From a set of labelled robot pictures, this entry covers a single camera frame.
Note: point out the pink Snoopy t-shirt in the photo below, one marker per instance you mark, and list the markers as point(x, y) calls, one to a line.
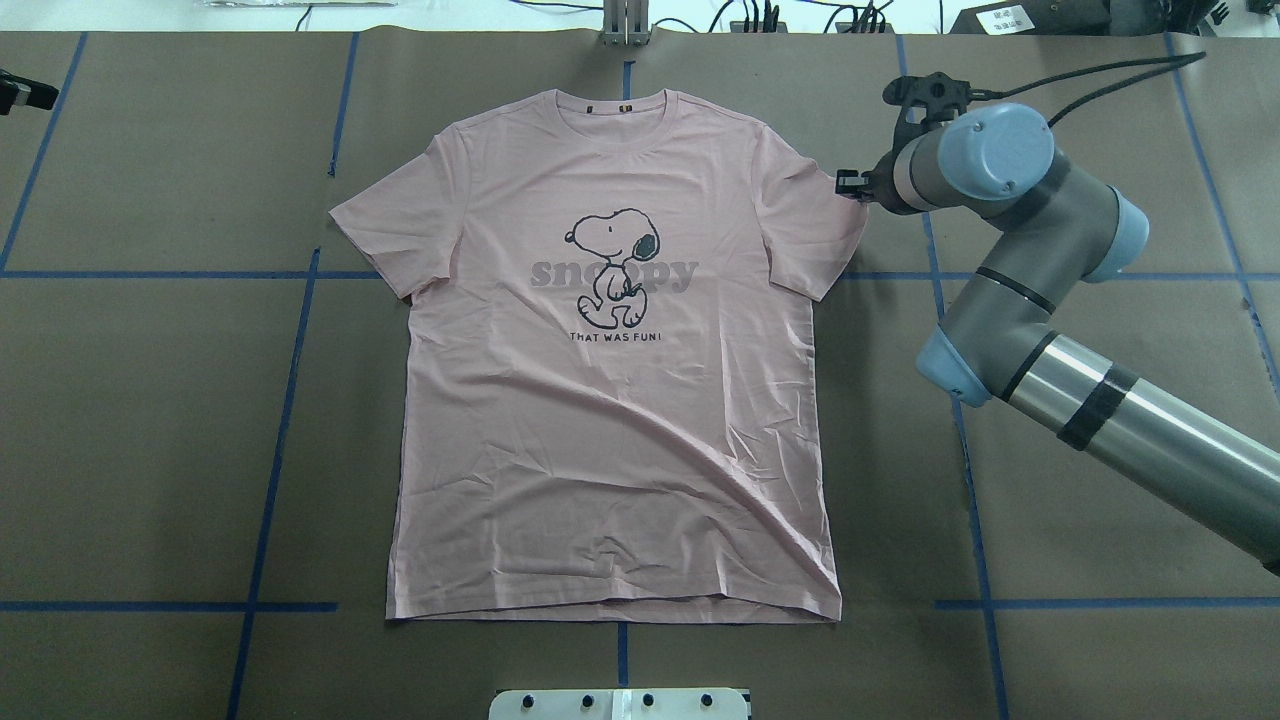
point(611, 408)

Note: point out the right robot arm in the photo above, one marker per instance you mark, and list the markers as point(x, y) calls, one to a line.
point(1059, 227)

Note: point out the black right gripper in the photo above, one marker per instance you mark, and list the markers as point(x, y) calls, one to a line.
point(881, 181)

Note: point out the dark grey box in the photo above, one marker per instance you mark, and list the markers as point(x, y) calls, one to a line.
point(1088, 18)

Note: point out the aluminium frame post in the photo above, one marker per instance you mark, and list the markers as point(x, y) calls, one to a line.
point(626, 23)

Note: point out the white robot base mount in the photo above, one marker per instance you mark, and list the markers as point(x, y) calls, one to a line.
point(623, 703)

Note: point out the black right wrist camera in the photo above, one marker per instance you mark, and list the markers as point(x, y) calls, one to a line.
point(928, 102)

